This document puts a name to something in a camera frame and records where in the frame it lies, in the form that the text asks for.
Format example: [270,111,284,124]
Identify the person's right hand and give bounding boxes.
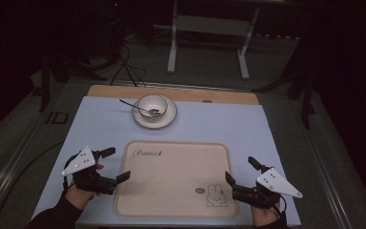
[251,201,282,228]

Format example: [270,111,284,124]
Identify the white dark-rimmed plate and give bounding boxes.
[132,94,178,131]

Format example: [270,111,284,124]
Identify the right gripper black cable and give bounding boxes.
[274,194,290,222]

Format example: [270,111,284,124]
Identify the beige rabbit print mat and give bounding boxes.
[113,139,239,219]

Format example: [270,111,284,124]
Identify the person's left hand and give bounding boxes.
[64,182,96,211]

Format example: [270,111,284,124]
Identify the metal spoon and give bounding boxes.
[118,98,162,116]

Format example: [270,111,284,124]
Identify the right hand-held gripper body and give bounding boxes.
[232,165,304,210]

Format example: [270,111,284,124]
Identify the white ceramic bowl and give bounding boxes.
[136,94,169,121]

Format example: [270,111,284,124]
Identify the thin black floor cable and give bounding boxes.
[0,140,65,225]

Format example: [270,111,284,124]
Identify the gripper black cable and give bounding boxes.
[62,154,80,194]
[274,194,290,222]

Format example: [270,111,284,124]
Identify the light blue table mat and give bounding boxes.
[31,95,302,228]

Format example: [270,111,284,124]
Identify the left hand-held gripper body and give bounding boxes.
[61,145,119,196]

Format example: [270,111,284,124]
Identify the white metal stand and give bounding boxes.
[167,0,262,81]

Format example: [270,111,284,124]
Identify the black stand legs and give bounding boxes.
[38,52,109,114]
[252,65,317,130]

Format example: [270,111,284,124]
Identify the black floor cables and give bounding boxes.
[109,42,148,88]

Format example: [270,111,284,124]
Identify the black floor socket box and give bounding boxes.
[46,111,70,125]

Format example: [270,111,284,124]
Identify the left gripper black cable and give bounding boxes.
[62,154,80,194]

